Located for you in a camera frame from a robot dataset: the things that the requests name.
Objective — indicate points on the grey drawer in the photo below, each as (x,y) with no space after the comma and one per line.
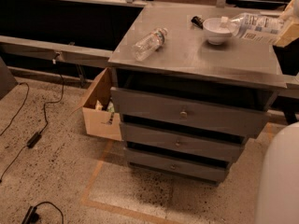
(196,114)
(180,142)
(164,163)

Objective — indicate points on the white ceramic bowl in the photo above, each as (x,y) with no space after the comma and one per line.
(214,33)

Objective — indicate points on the grey drawer cabinet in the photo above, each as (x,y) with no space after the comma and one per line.
(239,73)

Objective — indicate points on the middle grey drawer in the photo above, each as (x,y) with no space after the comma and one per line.
(180,142)

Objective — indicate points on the clear plastic bottle lying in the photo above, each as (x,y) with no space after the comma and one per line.
(143,48)

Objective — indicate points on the bottom grey drawer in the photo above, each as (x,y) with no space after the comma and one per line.
(164,163)

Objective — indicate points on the black power adapter with cable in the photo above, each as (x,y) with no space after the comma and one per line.
(37,135)

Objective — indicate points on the small black clip object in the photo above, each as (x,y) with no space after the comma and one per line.
(198,22)

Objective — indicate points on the top grey drawer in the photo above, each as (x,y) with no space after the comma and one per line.
(196,114)

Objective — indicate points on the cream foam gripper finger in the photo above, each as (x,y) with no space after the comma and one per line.
(289,33)
(291,10)

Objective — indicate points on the labelled plastic bottle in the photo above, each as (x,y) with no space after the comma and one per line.
(254,27)

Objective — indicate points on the grey metal railing beam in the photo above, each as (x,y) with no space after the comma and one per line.
(55,51)

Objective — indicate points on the open cardboard box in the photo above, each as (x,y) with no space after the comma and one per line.
(99,118)

